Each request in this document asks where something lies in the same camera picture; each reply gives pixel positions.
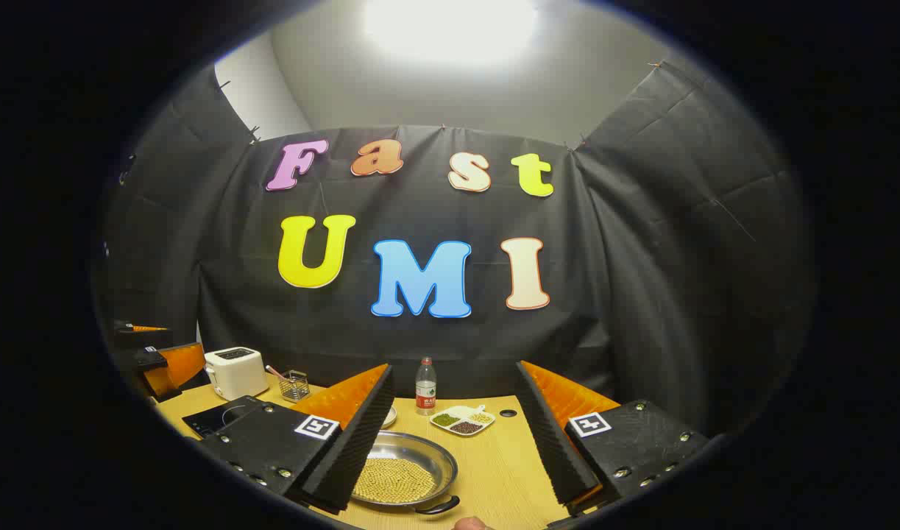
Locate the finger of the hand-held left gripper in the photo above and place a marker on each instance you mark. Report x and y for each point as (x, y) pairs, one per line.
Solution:
(177, 366)
(144, 335)

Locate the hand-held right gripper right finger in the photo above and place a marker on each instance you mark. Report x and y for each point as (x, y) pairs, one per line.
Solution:
(553, 449)

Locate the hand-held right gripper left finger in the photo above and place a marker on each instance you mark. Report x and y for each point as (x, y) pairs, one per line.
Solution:
(354, 456)

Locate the pile of soybeans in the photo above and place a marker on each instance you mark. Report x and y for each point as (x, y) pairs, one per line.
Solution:
(394, 480)

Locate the black induction cooktop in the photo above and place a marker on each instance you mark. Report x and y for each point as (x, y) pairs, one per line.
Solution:
(214, 419)

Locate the stainless steel pot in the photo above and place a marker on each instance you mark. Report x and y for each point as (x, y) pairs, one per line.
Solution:
(429, 449)

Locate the white round plate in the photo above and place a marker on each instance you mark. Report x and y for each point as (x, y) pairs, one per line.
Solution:
(389, 418)

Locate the white toaster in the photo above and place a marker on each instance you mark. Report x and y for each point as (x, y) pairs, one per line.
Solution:
(236, 375)

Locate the pile of pale yellow beans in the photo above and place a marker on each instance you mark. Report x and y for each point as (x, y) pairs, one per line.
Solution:
(480, 417)

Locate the pile of dark red beans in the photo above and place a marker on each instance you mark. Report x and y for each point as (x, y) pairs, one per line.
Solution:
(466, 427)

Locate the pink straw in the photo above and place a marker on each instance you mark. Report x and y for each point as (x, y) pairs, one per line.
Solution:
(275, 371)

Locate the pile of green beans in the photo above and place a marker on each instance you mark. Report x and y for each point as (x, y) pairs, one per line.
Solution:
(446, 419)

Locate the white divided dish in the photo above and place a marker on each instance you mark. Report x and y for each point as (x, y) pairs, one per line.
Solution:
(461, 411)

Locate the clear plastic water bottle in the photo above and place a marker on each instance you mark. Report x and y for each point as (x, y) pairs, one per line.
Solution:
(425, 386)

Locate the black backdrop cloth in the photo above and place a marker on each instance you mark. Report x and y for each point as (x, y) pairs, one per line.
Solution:
(604, 294)

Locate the ceiling light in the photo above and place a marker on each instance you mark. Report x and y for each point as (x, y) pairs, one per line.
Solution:
(450, 29)

